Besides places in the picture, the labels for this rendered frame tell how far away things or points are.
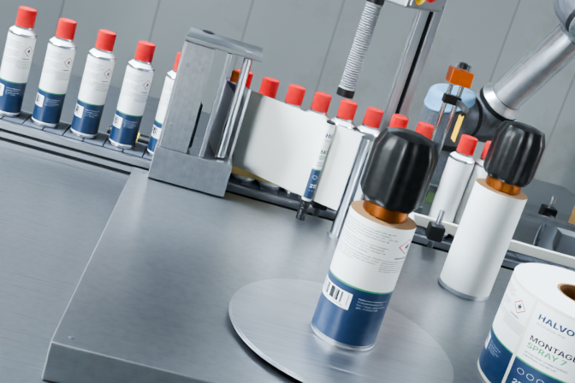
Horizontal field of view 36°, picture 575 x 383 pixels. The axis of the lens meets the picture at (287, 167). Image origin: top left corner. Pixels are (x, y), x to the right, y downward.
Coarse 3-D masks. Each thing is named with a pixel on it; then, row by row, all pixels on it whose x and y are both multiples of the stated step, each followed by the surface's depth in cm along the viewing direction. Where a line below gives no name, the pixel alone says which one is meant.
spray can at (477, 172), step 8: (488, 144) 173; (480, 160) 174; (472, 168) 175; (480, 168) 173; (472, 176) 175; (480, 176) 174; (472, 184) 175; (464, 192) 176; (464, 200) 176; (464, 208) 176; (456, 216) 177
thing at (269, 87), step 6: (264, 78) 168; (270, 78) 170; (264, 84) 168; (270, 84) 168; (276, 84) 168; (264, 90) 168; (270, 90) 168; (276, 90) 169; (270, 96) 169; (234, 174) 172; (240, 180) 172; (246, 180) 172; (252, 180) 173
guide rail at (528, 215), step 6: (432, 186) 180; (522, 216) 182; (528, 216) 182; (534, 216) 182; (540, 216) 182; (546, 216) 183; (546, 222) 182; (552, 222) 183; (558, 222) 183; (564, 222) 183; (564, 228) 183; (570, 228) 183
